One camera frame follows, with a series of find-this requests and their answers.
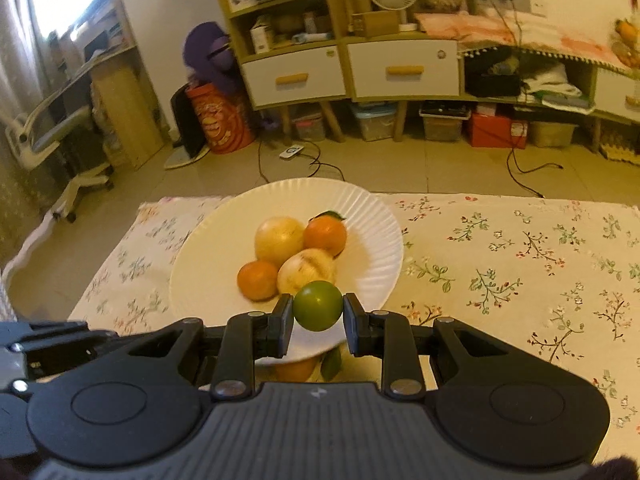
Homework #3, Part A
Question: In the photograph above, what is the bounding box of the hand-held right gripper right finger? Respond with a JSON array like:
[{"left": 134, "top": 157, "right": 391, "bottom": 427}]
[{"left": 342, "top": 292, "right": 526, "bottom": 402}]

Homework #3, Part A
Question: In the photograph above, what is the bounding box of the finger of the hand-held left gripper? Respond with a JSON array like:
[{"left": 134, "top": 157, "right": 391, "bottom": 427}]
[
  {"left": 0, "top": 321, "right": 120, "bottom": 348},
  {"left": 0, "top": 349, "right": 96, "bottom": 383}
]

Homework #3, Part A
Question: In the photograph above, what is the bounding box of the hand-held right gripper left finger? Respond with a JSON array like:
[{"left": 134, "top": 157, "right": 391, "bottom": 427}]
[{"left": 117, "top": 294, "right": 295, "bottom": 402}]

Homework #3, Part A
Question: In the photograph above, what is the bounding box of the green tangerine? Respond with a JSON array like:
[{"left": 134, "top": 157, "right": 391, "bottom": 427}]
[{"left": 292, "top": 280, "right": 345, "bottom": 332}]

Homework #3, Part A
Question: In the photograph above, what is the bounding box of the orange tomato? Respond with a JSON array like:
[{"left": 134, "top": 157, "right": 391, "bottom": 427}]
[{"left": 274, "top": 357, "right": 318, "bottom": 383}]

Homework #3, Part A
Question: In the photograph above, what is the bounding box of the pale yellow streaked pear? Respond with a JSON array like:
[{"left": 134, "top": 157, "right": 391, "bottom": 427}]
[{"left": 276, "top": 248, "right": 337, "bottom": 296}]

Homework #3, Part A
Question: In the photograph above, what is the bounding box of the large yellow grapefruit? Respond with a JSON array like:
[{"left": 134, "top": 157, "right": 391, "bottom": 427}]
[{"left": 255, "top": 216, "right": 307, "bottom": 268}]

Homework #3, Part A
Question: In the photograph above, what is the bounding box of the white ribbed plate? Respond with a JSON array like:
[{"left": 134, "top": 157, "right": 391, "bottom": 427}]
[{"left": 169, "top": 178, "right": 405, "bottom": 365}]

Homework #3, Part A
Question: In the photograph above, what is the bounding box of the orange mandarin with leaf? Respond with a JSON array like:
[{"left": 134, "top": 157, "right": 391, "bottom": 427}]
[{"left": 302, "top": 210, "right": 348, "bottom": 258}]

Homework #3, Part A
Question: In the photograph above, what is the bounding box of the green leaf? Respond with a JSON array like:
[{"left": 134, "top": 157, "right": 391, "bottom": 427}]
[{"left": 320, "top": 347, "right": 343, "bottom": 381}]

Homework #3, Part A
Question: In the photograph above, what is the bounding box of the white office chair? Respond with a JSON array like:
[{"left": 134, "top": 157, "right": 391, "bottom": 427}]
[{"left": 5, "top": 80, "right": 116, "bottom": 223}]

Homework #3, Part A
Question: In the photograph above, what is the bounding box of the floral tablecloth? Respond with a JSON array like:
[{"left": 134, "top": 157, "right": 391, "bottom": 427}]
[{"left": 67, "top": 192, "right": 640, "bottom": 466}]

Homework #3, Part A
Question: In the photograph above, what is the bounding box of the small clear storage box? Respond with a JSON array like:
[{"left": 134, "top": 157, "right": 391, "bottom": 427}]
[{"left": 291, "top": 110, "right": 328, "bottom": 142}]

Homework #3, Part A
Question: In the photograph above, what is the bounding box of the blue lidded storage box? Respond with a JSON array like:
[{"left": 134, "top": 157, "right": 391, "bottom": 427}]
[{"left": 350, "top": 102, "right": 398, "bottom": 142}]

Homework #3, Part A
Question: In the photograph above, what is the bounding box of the red printed bag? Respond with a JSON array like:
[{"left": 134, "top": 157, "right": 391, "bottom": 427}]
[{"left": 186, "top": 84, "right": 255, "bottom": 155}]

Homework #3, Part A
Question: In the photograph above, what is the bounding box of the clear box with black lid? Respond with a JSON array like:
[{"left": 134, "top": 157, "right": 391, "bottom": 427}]
[{"left": 419, "top": 101, "right": 471, "bottom": 143}]

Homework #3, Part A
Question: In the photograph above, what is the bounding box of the black panel with white base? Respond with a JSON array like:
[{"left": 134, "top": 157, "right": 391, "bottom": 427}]
[{"left": 164, "top": 85, "right": 211, "bottom": 170}]

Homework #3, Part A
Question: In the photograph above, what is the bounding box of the wooden desk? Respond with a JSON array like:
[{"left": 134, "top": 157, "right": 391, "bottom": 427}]
[{"left": 50, "top": 25, "right": 166, "bottom": 171}]

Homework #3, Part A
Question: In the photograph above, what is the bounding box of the red box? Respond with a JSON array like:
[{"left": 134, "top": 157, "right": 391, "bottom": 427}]
[{"left": 467, "top": 112, "right": 529, "bottom": 150}]

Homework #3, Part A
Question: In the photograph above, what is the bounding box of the patterned curtain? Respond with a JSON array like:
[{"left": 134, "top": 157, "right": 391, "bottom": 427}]
[{"left": 0, "top": 0, "right": 51, "bottom": 261}]

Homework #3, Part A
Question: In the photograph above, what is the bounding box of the black bag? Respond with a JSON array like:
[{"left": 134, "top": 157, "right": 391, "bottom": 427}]
[{"left": 465, "top": 55, "right": 526, "bottom": 98}]

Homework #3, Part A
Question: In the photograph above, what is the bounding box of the purple plush toy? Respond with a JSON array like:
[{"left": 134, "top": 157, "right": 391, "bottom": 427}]
[{"left": 182, "top": 21, "right": 242, "bottom": 95}]

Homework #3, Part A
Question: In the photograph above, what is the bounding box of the white carton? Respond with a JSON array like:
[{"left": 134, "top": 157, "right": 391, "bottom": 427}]
[{"left": 250, "top": 15, "right": 276, "bottom": 55}]

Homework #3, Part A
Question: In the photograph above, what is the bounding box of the dark fuzzy cloth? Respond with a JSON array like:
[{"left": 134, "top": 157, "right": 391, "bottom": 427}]
[{"left": 585, "top": 455, "right": 640, "bottom": 480}]

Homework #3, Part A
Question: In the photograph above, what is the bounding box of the brown cardboard box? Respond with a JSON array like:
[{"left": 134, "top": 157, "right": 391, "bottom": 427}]
[{"left": 352, "top": 10, "right": 401, "bottom": 38}]

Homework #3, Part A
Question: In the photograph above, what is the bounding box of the pile of folded cloths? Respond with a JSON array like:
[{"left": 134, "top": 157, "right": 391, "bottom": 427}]
[{"left": 520, "top": 67, "right": 596, "bottom": 111}]

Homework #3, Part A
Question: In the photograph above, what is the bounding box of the yellow patterned mat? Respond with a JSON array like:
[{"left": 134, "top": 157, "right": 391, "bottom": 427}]
[{"left": 600, "top": 125, "right": 640, "bottom": 166}]

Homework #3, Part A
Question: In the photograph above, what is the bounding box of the low wooden cabinet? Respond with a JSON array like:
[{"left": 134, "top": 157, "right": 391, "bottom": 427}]
[{"left": 460, "top": 45, "right": 640, "bottom": 153}]

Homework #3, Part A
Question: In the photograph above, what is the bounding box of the pink patterned cloth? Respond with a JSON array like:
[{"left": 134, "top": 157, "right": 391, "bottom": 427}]
[{"left": 415, "top": 10, "right": 640, "bottom": 78}]

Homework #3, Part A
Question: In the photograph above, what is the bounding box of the orange ornament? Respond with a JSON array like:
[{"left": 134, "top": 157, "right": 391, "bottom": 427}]
[{"left": 610, "top": 17, "right": 640, "bottom": 68}]

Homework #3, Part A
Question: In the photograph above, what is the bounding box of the black cable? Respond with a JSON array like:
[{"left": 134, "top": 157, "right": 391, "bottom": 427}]
[
  {"left": 506, "top": 147, "right": 566, "bottom": 198},
  {"left": 257, "top": 135, "right": 346, "bottom": 183}
]

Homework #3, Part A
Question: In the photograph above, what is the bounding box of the white drawer with wooden handle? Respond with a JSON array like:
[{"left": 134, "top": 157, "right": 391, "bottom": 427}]
[
  {"left": 346, "top": 39, "right": 461, "bottom": 102},
  {"left": 595, "top": 71, "right": 640, "bottom": 122},
  {"left": 241, "top": 46, "right": 348, "bottom": 109}
]

